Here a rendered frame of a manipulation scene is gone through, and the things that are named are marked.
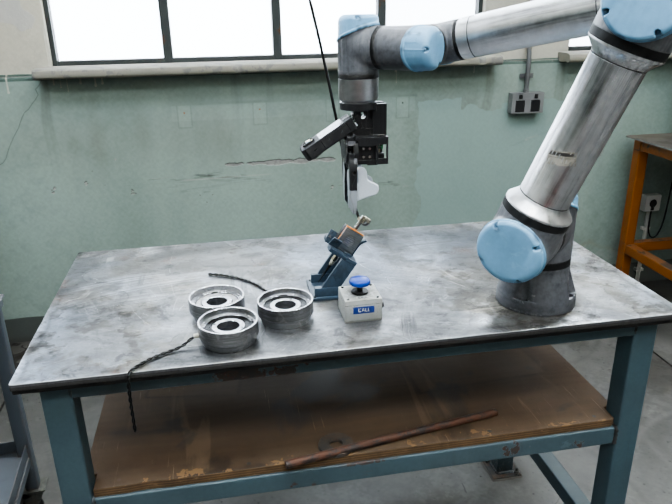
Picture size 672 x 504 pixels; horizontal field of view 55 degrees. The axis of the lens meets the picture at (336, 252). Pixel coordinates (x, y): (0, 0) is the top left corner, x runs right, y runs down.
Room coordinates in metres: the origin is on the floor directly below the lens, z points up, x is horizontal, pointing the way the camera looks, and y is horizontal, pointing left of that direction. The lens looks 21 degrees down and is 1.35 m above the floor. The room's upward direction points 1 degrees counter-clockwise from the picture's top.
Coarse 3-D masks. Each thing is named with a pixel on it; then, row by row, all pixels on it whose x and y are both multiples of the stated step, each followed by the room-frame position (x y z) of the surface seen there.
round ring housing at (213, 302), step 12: (204, 288) 1.14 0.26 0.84; (216, 288) 1.15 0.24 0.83; (228, 288) 1.15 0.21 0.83; (240, 288) 1.13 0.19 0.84; (192, 300) 1.11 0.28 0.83; (204, 300) 1.11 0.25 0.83; (216, 300) 1.12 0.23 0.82; (228, 300) 1.10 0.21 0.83; (240, 300) 1.08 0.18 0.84; (192, 312) 1.07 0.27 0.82; (204, 312) 1.05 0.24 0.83
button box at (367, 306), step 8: (344, 288) 1.12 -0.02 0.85; (352, 288) 1.12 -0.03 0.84; (368, 288) 1.11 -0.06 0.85; (344, 296) 1.08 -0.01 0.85; (352, 296) 1.08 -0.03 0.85; (360, 296) 1.08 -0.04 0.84; (368, 296) 1.08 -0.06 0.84; (376, 296) 1.08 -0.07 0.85; (344, 304) 1.06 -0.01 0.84; (352, 304) 1.06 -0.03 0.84; (360, 304) 1.06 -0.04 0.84; (368, 304) 1.07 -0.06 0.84; (376, 304) 1.07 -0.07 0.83; (344, 312) 1.07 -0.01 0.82; (352, 312) 1.06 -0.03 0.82; (360, 312) 1.06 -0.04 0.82; (368, 312) 1.06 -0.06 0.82; (376, 312) 1.07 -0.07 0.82; (344, 320) 1.07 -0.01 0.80; (352, 320) 1.06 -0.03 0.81; (360, 320) 1.06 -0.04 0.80; (368, 320) 1.07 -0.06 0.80
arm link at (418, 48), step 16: (384, 32) 1.16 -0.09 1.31; (400, 32) 1.14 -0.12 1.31; (416, 32) 1.13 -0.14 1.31; (432, 32) 1.12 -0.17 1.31; (384, 48) 1.15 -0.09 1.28; (400, 48) 1.13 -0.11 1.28; (416, 48) 1.12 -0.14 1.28; (432, 48) 1.12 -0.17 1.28; (384, 64) 1.16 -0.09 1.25; (400, 64) 1.14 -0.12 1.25; (416, 64) 1.12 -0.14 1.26; (432, 64) 1.12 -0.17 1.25
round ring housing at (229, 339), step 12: (216, 312) 1.04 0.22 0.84; (228, 312) 1.05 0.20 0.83; (240, 312) 1.05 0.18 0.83; (252, 312) 1.03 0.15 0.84; (204, 324) 1.01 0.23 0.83; (216, 324) 1.01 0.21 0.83; (228, 324) 1.02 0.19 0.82; (240, 324) 1.00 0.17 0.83; (252, 324) 0.98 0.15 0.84; (204, 336) 0.96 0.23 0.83; (216, 336) 0.95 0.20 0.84; (228, 336) 0.95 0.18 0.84; (240, 336) 0.96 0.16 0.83; (252, 336) 0.97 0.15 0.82; (216, 348) 0.96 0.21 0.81; (228, 348) 0.95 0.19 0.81; (240, 348) 0.96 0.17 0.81
